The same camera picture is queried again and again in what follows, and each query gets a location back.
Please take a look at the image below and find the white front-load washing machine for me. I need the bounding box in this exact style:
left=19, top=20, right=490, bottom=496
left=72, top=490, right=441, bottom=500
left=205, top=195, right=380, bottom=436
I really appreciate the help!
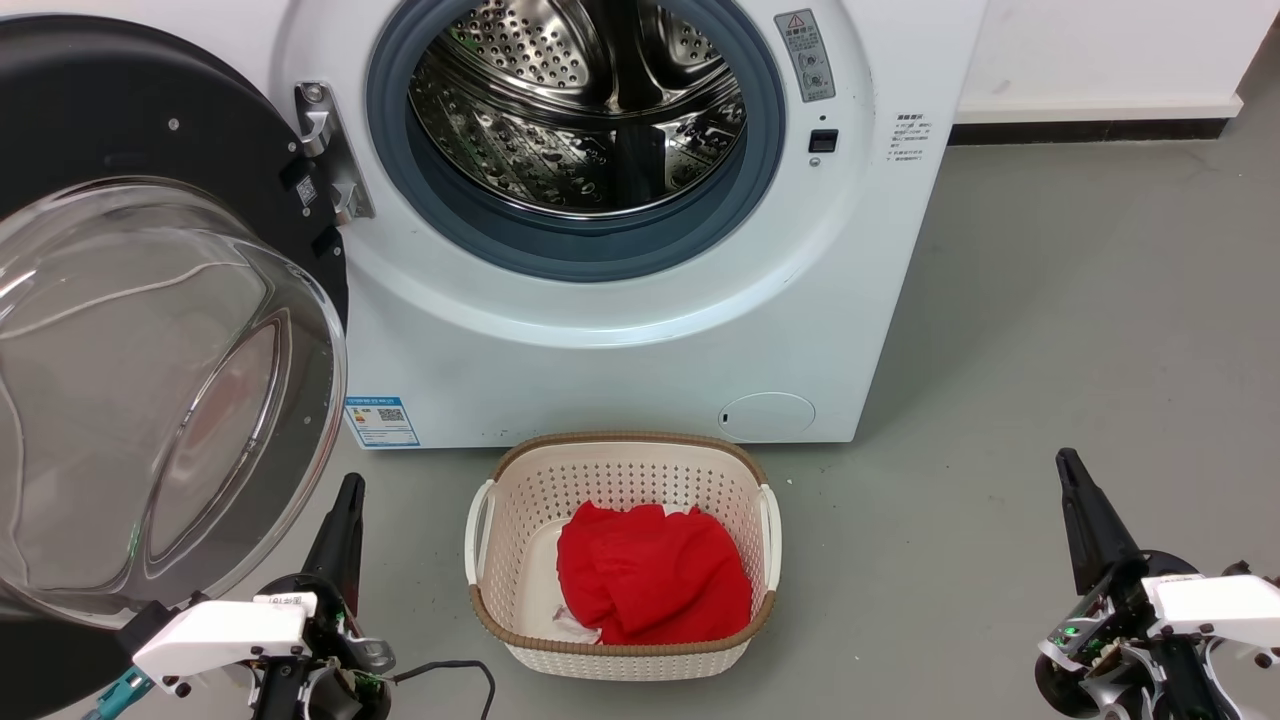
left=135, top=0, right=991, bottom=451

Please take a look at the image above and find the small printed text label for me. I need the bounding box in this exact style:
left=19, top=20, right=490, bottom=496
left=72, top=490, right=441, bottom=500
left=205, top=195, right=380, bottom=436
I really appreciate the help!
left=893, top=113, right=933, bottom=166

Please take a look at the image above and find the perforated steel washer drum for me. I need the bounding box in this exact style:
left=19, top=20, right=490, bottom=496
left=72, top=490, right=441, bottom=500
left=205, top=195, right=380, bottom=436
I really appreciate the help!
left=408, top=0, right=749, bottom=218

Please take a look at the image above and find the teal cable connector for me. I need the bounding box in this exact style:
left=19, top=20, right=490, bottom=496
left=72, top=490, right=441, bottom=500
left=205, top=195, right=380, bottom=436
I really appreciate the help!
left=82, top=668, right=156, bottom=720

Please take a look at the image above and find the round white filter cover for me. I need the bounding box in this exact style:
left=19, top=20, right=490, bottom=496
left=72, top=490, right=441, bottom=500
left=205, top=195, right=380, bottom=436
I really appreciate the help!
left=718, top=392, right=817, bottom=443

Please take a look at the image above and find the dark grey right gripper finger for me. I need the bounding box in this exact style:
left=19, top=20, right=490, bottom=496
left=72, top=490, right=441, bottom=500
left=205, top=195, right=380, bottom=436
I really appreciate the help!
left=1056, top=448, right=1145, bottom=598

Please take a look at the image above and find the cream perforated laundry basket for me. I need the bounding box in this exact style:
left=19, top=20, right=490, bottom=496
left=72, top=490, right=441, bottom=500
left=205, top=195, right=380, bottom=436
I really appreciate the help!
left=465, top=431, right=783, bottom=682

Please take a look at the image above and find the red garment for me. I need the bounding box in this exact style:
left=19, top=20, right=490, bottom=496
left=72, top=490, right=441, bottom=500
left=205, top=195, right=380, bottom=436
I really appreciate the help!
left=556, top=501, right=755, bottom=646

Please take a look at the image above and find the white floor cable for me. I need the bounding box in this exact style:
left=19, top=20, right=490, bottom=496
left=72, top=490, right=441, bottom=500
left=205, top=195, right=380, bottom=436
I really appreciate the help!
left=0, top=262, right=269, bottom=336

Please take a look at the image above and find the white garment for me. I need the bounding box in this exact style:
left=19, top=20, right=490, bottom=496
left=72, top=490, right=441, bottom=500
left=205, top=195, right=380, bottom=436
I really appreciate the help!
left=548, top=600, right=603, bottom=644

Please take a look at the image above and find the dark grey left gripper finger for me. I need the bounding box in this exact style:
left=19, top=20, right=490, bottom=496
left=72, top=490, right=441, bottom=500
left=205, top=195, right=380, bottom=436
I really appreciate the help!
left=300, top=475, right=367, bottom=614

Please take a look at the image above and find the blue energy label sticker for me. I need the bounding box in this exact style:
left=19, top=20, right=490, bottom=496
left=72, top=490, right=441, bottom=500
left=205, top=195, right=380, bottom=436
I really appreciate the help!
left=344, top=396, right=422, bottom=449

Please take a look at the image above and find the grey warning label sticker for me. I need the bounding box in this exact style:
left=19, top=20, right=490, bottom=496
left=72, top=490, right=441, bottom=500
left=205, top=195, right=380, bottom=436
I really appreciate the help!
left=774, top=8, right=837, bottom=104

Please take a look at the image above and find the black round glass washer door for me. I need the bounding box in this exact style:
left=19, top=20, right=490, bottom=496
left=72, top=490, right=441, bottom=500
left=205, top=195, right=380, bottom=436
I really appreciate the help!
left=0, top=14, right=351, bottom=720

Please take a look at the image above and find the thin black cable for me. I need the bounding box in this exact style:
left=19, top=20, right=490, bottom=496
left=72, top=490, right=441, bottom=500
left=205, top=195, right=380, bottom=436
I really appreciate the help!
left=385, top=661, right=497, bottom=720

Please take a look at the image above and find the silver metal door hinge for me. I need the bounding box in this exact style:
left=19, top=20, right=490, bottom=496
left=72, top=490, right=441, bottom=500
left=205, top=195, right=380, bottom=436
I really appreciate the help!
left=293, top=82, right=376, bottom=227

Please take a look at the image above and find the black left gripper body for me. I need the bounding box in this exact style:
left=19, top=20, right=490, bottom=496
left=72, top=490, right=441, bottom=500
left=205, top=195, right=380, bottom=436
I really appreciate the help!
left=256, top=573, right=397, bottom=720

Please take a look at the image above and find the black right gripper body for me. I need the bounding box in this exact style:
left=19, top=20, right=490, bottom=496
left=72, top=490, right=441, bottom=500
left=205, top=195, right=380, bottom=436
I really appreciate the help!
left=1035, top=550, right=1203, bottom=720

